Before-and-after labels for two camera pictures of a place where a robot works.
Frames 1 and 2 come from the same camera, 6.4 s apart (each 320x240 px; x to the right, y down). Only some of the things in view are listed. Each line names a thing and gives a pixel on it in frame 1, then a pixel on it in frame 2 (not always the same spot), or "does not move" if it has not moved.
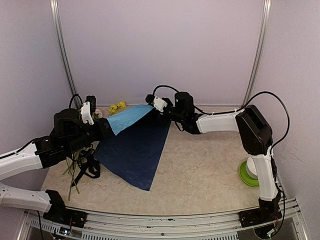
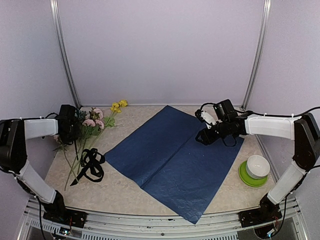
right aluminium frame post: (265, 16) does not move
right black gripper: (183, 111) -> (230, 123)
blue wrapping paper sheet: (132, 154) -> (163, 157)
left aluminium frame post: (63, 52) does not move
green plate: (246, 177) does not move
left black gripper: (103, 132) -> (66, 140)
